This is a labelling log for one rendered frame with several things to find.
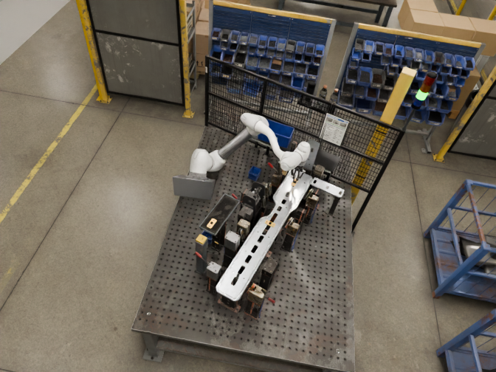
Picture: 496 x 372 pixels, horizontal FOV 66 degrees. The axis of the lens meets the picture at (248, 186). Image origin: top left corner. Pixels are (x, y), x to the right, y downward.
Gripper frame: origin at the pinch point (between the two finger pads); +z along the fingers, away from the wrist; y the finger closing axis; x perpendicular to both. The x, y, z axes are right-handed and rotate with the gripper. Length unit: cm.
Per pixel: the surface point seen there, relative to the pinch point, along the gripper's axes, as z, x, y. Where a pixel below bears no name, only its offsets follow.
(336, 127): -25, 54, 11
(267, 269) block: 6, -86, 16
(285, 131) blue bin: 0, 52, -33
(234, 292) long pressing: 9, -112, 4
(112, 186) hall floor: 109, -26, -200
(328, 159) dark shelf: 5.9, 45.6, 15.0
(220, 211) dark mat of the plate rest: -7, -68, -35
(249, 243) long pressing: 9, -72, -5
